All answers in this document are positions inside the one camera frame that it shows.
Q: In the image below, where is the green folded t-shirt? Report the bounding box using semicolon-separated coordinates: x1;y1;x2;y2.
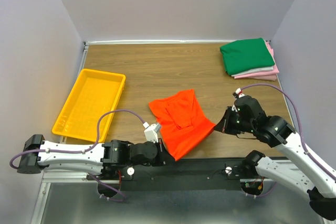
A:
220;38;275;76

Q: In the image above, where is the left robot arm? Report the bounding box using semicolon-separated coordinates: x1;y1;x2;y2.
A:
16;134;169;179

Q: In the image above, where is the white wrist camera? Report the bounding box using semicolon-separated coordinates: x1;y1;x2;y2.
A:
233;88;245;99
143;122;161;143

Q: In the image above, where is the light grey folded t-shirt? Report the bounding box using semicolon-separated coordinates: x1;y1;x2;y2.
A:
232;66;274;77

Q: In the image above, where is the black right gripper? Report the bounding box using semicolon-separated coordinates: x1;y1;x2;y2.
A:
214;105;255;135

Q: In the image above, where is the pink folded t-shirt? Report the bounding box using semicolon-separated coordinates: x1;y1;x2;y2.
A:
234;41;279;79

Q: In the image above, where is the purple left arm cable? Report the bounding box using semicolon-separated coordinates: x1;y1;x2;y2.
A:
9;109;148;202

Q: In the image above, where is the pale pink bottom t-shirt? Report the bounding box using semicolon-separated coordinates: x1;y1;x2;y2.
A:
249;74;277;81

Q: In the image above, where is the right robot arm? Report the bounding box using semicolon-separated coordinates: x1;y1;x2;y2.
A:
214;93;335;221

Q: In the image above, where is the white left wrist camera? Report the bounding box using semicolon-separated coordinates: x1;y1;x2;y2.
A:
143;122;161;143

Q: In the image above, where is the yellow plastic tray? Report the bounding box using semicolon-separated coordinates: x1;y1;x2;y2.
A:
52;69;126;142

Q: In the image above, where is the orange t-shirt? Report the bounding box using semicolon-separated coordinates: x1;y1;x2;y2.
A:
149;89;215;161

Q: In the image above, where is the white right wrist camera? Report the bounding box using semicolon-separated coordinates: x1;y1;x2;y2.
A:
233;88;245;99

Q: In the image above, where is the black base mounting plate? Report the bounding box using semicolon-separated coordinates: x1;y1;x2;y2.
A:
86;157;266;193

